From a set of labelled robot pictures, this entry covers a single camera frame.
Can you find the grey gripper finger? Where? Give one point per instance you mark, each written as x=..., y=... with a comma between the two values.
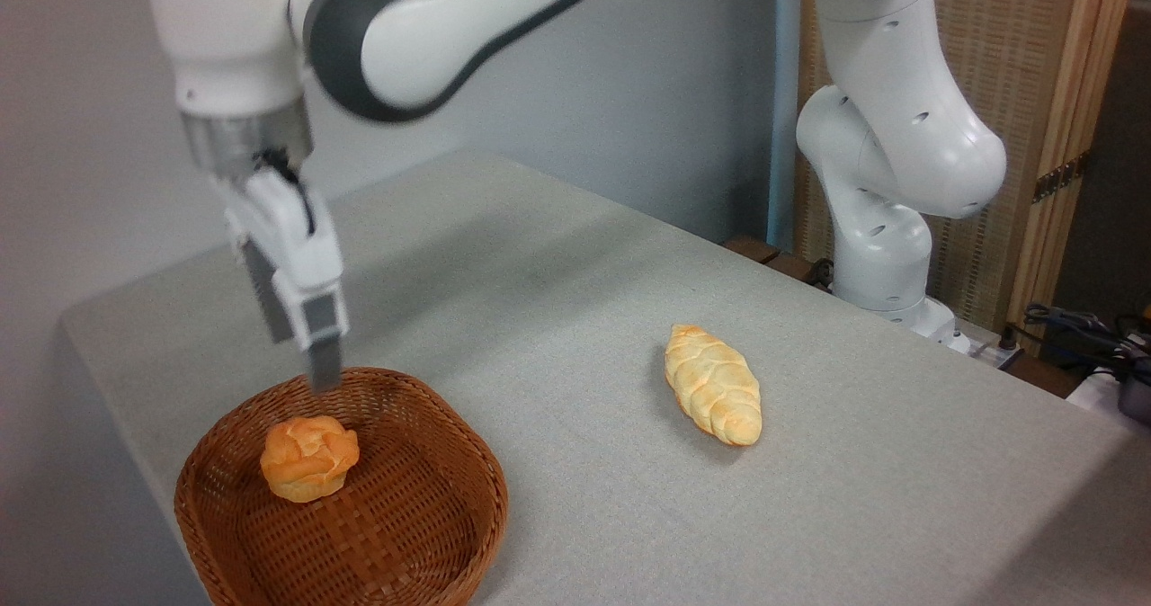
x=268, y=305
x=324, y=345

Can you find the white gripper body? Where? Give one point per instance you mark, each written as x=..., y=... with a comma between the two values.
x=292, y=228

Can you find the round orange bread roll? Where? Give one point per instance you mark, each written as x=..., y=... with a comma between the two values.
x=308, y=458

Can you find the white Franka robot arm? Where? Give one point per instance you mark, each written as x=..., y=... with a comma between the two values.
x=899, y=138

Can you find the brown wicker basket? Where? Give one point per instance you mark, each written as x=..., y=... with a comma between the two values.
x=405, y=516

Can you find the braided long bread loaf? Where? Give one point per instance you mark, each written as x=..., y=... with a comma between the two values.
x=715, y=386

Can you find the light blue vertical pipe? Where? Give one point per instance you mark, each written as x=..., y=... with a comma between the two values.
x=784, y=111

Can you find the grey tablecloth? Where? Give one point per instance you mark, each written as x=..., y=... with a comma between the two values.
x=809, y=516

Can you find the black screen hinge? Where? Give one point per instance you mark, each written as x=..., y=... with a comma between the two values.
x=1061, y=177

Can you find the dark grey box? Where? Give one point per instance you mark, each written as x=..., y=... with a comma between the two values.
x=1137, y=399

